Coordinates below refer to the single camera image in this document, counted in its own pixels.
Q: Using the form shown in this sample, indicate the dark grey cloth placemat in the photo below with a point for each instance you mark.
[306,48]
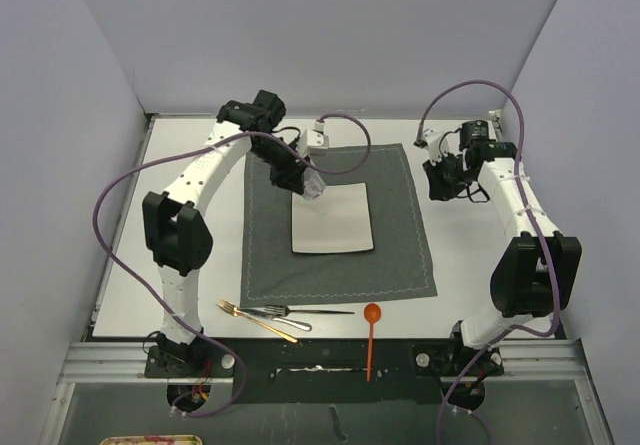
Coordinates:
[399,266]

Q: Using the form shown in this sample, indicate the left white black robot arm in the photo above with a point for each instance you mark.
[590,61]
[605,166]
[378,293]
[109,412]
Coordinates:
[173,219]

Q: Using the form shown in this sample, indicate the silver table knife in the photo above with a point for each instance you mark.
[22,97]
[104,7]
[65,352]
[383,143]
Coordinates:
[302,326]

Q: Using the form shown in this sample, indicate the dark handled silver fork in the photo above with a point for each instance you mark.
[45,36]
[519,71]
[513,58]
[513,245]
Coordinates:
[281,310]

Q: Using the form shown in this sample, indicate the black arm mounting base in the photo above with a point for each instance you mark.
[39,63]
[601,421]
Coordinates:
[338,371]

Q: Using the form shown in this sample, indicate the white square plate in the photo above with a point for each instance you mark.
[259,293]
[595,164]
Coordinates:
[337,222]

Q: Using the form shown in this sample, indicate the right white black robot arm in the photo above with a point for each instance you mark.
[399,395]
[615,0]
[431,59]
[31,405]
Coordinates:
[537,271]

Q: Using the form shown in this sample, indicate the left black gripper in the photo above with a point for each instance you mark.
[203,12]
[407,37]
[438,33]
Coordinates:
[290,177]

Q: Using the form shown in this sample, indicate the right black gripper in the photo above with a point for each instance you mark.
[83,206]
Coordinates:
[440,191]

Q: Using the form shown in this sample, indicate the floral tray edge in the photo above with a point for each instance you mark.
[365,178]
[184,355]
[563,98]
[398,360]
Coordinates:
[163,439]

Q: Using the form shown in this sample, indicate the gold fork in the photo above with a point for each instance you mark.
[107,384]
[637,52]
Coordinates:
[234,311]

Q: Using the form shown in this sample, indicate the orange plastic spoon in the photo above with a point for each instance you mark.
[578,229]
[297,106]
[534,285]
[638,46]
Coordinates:
[372,314]

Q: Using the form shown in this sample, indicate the clear plastic cup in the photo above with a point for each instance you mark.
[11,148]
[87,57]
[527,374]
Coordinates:
[313,184]

